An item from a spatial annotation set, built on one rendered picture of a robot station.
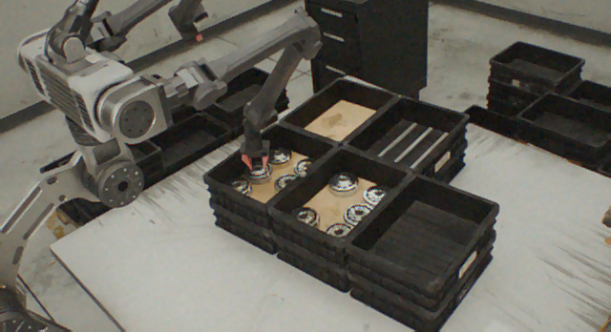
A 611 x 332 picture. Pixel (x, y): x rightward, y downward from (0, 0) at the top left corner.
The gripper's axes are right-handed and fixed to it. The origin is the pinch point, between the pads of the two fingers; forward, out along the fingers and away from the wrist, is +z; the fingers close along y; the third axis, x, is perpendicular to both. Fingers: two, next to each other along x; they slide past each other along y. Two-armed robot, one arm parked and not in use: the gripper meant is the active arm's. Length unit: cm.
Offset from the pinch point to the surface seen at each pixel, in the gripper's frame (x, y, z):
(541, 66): -129, -141, 37
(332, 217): 25.0, -26.2, 3.8
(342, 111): -41, -31, 4
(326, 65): -158, -23, 43
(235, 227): 18.1, 8.0, 12.3
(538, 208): 12, -98, 16
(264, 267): 33.2, -2.9, 17.1
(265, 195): 11.1, -3.2, 4.1
